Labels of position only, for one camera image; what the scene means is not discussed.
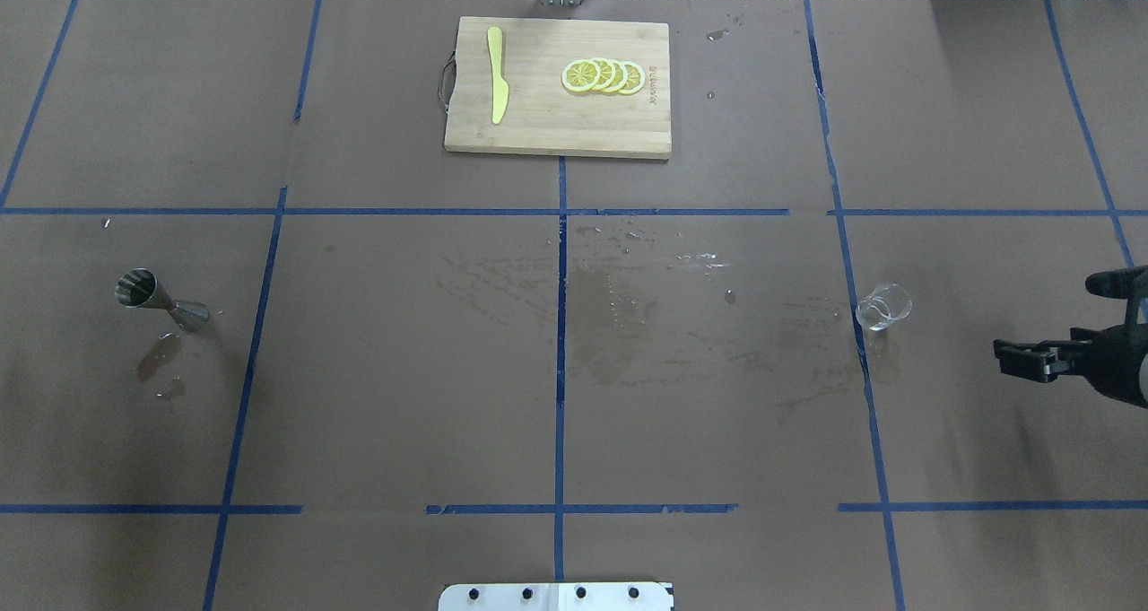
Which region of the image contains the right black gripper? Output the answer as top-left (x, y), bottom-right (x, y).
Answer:
top-left (993, 265), bottom-right (1147, 409)

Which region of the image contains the clear glass cup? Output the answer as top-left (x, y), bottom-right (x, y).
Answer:
top-left (854, 283), bottom-right (914, 333)

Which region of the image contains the steel double jigger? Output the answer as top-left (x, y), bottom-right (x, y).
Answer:
top-left (114, 268), bottom-right (212, 333)

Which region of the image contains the wooden cutting board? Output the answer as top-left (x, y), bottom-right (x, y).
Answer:
top-left (444, 15), bottom-right (673, 160)

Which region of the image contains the yellow plastic knife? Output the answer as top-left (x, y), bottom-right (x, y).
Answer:
top-left (484, 26), bottom-right (509, 125)

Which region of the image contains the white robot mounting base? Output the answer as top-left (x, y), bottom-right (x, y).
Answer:
top-left (436, 581), bottom-right (675, 610)

